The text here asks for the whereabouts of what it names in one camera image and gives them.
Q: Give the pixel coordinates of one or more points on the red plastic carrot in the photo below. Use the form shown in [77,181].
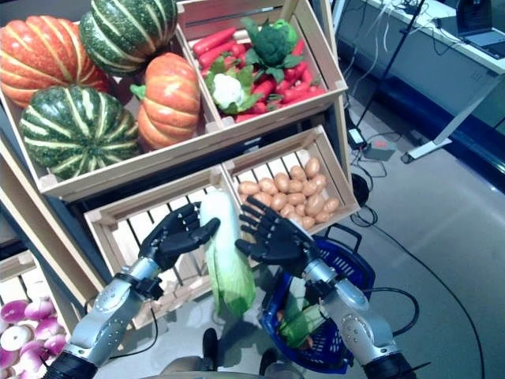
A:
[298,46]
[246,117]
[213,41]
[217,54]
[264,87]
[304,94]

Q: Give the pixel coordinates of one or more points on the large orange striped pumpkin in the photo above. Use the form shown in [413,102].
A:
[43,59]

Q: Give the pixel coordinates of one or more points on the white cauliflower with leaves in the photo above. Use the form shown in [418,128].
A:
[227,88]

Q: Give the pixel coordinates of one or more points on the green plastic broccoli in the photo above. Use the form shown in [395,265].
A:
[272,43]

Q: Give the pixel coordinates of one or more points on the black tripod pole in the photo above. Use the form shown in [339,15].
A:
[392,59]

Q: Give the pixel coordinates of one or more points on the wooden onion crate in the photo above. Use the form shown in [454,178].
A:
[16,264]

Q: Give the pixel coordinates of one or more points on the wooden slatted cabbage crate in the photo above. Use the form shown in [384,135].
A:
[130,203]

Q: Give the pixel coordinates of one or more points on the black round stand base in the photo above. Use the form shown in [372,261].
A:
[362,189]

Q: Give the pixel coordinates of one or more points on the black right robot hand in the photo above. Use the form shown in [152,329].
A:
[280,245]

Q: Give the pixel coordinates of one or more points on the green striped pumpkin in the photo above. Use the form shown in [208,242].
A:
[126,31]
[75,130]

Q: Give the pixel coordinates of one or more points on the black power adapter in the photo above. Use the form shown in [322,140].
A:
[357,138]

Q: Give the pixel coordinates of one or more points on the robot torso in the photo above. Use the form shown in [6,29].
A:
[189,369]

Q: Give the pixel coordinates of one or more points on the small orange pumpkin green stem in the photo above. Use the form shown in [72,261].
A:
[169,102]

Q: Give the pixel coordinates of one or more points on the grey box red label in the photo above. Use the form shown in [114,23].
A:
[380,150]

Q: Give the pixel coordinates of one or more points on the wooden slatted potato crate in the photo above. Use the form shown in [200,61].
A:
[335,166]

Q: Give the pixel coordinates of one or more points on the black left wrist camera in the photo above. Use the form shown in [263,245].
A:
[150,288]

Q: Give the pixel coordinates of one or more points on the wooden carrot crate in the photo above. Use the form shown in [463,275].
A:
[319,47]

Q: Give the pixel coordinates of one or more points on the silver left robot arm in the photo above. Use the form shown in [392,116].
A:
[106,312]

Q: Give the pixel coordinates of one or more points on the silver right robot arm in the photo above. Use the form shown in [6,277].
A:
[355,320]

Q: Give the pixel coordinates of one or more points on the blue plastic shopping basket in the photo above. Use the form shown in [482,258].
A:
[266,320]

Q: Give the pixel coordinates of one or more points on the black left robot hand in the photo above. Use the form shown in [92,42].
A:
[173,237]

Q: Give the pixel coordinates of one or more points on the open dark laptop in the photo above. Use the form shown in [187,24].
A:
[485,39]

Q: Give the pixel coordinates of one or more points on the wooden display shelf frame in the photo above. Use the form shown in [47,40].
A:
[43,225]

